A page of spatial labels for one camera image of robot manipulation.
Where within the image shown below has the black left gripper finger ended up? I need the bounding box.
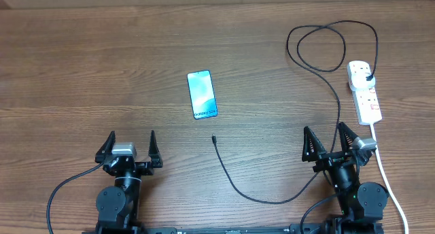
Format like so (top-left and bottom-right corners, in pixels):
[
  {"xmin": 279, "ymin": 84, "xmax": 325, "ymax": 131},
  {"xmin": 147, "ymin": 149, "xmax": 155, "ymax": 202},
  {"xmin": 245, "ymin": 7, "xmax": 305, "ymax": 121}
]
[
  {"xmin": 148, "ymin": 130, "xmax": 163, "ymax": 168},
  {"xmin": 94, "ymin": 131, "xmax": 116, "ymax": 163}
]

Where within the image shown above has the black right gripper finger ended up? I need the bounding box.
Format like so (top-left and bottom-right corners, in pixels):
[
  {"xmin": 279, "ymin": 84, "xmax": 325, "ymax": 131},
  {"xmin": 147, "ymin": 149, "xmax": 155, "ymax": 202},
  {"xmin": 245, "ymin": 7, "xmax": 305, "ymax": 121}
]
[
  {"xmin": 302, "ymin": 126, "xmax": 326, "ymax": 161},
  {"xmin": 338, "ymin": 122, "xmax": 358, "ymax": 152}
]

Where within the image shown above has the blue Galaxy smartphone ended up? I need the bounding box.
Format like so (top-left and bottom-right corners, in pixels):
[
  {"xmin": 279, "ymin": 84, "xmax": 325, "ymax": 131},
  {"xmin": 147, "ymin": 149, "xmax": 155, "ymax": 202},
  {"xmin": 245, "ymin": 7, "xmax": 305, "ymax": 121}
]
[{"xmin": 187, "ymin": 70, "xmax": 218, "ymax": 120}]

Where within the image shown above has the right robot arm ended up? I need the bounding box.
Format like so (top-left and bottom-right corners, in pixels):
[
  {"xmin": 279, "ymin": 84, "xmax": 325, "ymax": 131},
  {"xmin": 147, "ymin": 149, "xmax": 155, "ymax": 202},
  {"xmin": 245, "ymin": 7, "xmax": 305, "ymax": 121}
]
[{"xmin": 299, "ymin": 122, "xmax": 389, "ymax": 234}]

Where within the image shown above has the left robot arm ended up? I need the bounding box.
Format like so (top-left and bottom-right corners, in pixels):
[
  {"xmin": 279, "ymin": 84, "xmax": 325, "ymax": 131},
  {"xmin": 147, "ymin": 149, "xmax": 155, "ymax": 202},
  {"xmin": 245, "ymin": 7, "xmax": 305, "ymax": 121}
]
[{"xmin": 95, "ymin": 131, "xmax": 163, "ymax": 233}]

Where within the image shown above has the white USB charger plug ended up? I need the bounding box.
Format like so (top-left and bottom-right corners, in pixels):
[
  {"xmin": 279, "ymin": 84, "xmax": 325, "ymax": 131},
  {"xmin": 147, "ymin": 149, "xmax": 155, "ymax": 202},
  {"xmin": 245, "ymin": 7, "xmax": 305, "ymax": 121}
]
[{"xmin": 349, "ymin": 73, "xmax": 376, "ymax": 91}]

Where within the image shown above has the white power strip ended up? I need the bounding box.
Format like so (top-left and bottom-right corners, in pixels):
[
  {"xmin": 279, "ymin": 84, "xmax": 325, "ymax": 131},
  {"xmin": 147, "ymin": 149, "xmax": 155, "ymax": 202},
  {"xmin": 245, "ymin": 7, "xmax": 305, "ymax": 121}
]
[{"xmin": 347, "ymin": 61, "xmax": 382, "ymax": 125}]

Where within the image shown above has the white power strip cord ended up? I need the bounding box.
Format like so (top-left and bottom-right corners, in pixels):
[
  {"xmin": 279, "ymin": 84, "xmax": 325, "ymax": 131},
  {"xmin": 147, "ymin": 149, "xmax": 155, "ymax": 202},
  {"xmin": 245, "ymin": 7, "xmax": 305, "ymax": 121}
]
[{"xmin": 369, "ymin": 123, "xmax": 410, "ymax": 234}]

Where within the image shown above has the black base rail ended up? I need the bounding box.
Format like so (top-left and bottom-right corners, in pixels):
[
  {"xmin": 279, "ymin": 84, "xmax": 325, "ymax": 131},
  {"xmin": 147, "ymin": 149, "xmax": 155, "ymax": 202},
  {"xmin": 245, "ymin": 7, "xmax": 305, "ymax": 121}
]
[{"xmin": 103, "ymin": 224, "xmax": 385, "ymax": 234}]

